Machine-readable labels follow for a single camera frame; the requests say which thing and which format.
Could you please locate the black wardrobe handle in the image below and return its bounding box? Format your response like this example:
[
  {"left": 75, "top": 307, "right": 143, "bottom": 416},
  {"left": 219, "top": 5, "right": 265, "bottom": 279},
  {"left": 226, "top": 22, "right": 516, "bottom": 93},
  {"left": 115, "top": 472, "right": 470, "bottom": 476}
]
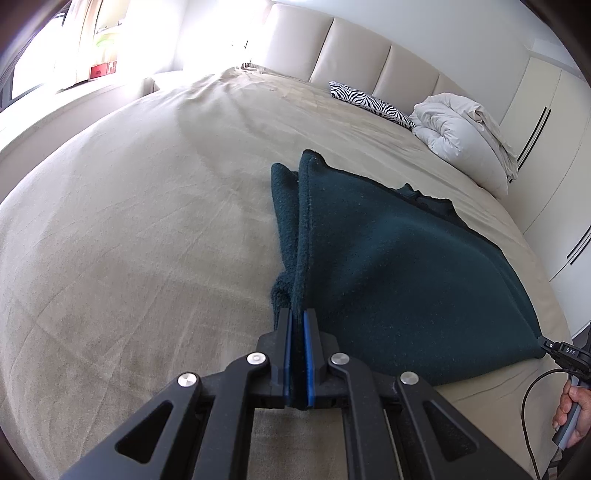
[
  {"left": 567, "top": 226, "right": 591, "bottom": 266},
  {"left": 517, "top": 107, "right": 552, "bottom": 171}
]

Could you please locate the black cable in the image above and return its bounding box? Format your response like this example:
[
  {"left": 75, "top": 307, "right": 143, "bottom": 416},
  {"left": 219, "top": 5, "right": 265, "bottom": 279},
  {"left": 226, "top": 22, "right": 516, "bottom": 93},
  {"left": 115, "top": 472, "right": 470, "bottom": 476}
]
[{"left": 522, "top": 367, "right": 571, "bottom": 480}]

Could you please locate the dark green knit sweater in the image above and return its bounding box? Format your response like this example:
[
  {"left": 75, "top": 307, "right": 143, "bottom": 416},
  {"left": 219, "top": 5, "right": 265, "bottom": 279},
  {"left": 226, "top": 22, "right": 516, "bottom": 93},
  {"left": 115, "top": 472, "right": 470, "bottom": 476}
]
[{"left": 269, "top": 149, "right": 546, "bottom": 411}]

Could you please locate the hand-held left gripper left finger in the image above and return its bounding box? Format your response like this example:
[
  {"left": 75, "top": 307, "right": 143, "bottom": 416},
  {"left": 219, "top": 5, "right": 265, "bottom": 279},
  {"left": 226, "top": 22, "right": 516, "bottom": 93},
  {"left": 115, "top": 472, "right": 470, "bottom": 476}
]
[{"left": 60, "top": 308, "right": 294, "bottom": 480}]

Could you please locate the white folded duvet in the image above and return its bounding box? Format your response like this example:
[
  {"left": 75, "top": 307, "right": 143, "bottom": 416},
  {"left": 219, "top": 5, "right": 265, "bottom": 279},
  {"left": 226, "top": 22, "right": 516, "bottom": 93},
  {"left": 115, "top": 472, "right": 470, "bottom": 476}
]
[{"left": 410, "top": 92, "right": 520, "bottom": 199}]

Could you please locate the white wardrobe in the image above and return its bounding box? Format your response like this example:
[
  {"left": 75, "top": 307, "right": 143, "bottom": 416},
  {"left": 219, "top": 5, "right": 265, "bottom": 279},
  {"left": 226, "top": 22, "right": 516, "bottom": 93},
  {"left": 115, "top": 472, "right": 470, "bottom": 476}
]
[{"left": 501, "top": 51, "right": 591, "bottom": 337}]

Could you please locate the zebra print pillow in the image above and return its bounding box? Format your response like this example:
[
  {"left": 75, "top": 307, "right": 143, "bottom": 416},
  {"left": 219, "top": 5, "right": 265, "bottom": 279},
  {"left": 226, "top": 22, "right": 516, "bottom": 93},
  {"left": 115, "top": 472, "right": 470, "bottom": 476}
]
[{"left": 329, "top": 82, "right": 416, "bottom": 130}]

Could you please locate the white nightstand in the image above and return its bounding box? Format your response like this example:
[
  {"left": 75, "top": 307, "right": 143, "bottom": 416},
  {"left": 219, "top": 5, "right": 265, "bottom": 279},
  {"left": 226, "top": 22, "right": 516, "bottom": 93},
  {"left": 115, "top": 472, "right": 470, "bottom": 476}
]
[{"left": 139, "top": 71, "right": 185, "bottom": 95}]

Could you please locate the person's right hand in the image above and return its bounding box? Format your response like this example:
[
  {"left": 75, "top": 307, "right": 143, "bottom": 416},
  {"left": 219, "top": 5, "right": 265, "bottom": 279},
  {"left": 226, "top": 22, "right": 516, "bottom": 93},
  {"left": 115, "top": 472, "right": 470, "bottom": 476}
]
[{"left": 553, "top": 385, "right": 591, "bottom": 448}]

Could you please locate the cream padded headboard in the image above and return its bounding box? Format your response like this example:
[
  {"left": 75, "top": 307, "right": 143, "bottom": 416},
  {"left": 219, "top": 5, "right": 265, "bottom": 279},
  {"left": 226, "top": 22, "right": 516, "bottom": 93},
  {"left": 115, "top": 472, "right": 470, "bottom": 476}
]
[{"left": 259, "top": 2, "right": 472, "bottom": 100}]

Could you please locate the bed with beige sheet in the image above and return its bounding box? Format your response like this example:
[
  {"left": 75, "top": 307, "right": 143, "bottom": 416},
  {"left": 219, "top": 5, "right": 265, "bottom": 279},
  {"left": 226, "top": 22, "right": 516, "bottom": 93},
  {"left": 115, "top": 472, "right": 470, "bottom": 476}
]
[{"left": 0, "top": 65, "right": 573, "bottom": 480}]

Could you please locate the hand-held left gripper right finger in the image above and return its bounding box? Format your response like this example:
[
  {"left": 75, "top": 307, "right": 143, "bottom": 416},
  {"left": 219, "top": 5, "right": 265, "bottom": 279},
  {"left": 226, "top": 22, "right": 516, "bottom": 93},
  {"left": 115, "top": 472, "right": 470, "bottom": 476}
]
[{"left": 303, "top": 310, "right": 532, "bottom": 480}]

